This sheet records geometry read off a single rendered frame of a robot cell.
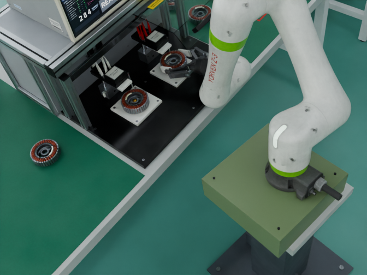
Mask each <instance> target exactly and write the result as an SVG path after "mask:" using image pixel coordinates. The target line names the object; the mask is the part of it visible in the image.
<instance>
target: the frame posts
mask: <svg viewBox="0 0 367 275"><path fill-rule="evenodd" d="M42 71H43V70H42ZM43 73H44V75H45V77H46V79H47V81H48V83H49V85H50V87H51V89H52V91H53V93H54V95H55V97H56V99H57V101H58V103H59V104H60V106H61V108H62V110H63V112H64V114H65V116H66V117H68V118H69V119H71V118H72V115H73V116H74V115H75V114H76V116H77V118H78V120H79V122H80V124H81V126H82V127H83V128H85V129H86V130H88V126H89V127H90V126H91V125H92V124H91V122H90V120H89V118H88V115H87V113H86V111H85V109H84V107H83V104H82V102H81V100H80V98H79V96H78V93H77V91H76V89H75V87H74V85H73V82H72V80H71V78H70V76H69V75H67V74H66V73H63V74H62V75H61V76H60V77H58V78H54V77H53V76H51V75H49V74H48V73H46V72H45V71H43ZM58 79H59V80H58ZM63 89H64V90H63ZM64 91H65V92H64ZM65 93H66V94H65ZM66 95H67V96H66ZM67 97H68V98H67ZM71 105H72V107H73V109H72V107H71ZM74 112H75V113H74Z"/></svg>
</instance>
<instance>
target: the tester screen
mask: <svg viewBox="0 0 367 275"><path fill-rule="evenodd" d="M61 1H62V3H63V6H64V8H65V10H66V13H67V15H68V18H69V20H70V23H71V26H72V28H73V31H74V33H75V36H76V35H77V34H79V33H80V32H81V31H82V30H83V29H85V28H86V27H87V26H88V25H89V24H91V23H92V22H93V21H94V20H96V19H97V18H98V17H100V16H101V15H102V14H103V13H104V12H106V11H107V10H108V9H109V8H111V7H112V6H113V5H114V4H115V3H117V2H118V1H119V0H118V1H116V2H115V3H114V4H113V5H111V6H110V7H109V8H108V9H106V10H105V11H104V12H102V10H101V8H100V5H99V1H100V0H61ZM89 8H91V11H92V14H91V15H89V16H88V17H87V18H85V19H84V20H83V21H82V22H80V21H79V18H78V17H79V16H80V15H82V14H83V13H84V12H85V11H87V10H88V9H89ZM98 10H99V12H100V14H99V15H97V16H96V17H95V18H94V19H93V20H91V21H90V22H89V23H88V24H86V25H85V26H84V27H83V28H82V29H80V30H79V31H77V32H75V29H76V28H77V27H78V26H79V25H81V24H82V23H83V22H84V21H86V20H87V19H88V18H89V17H90V16H92V15H93V14H94V13H95V12H97V11H98Z"/></svg>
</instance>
